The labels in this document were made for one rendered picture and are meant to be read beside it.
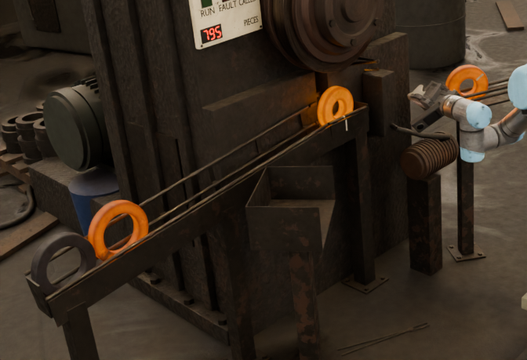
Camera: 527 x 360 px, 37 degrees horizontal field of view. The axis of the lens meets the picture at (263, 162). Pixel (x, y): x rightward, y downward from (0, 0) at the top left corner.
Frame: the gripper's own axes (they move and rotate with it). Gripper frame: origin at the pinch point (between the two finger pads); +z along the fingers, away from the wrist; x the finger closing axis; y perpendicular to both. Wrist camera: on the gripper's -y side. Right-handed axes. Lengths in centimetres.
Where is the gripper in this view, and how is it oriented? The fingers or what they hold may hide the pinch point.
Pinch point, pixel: (409, 98)
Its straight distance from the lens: 276.3
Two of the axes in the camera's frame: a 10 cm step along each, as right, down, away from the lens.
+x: -6.7, -5.2, -5.3
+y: 5.9, -8.1, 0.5
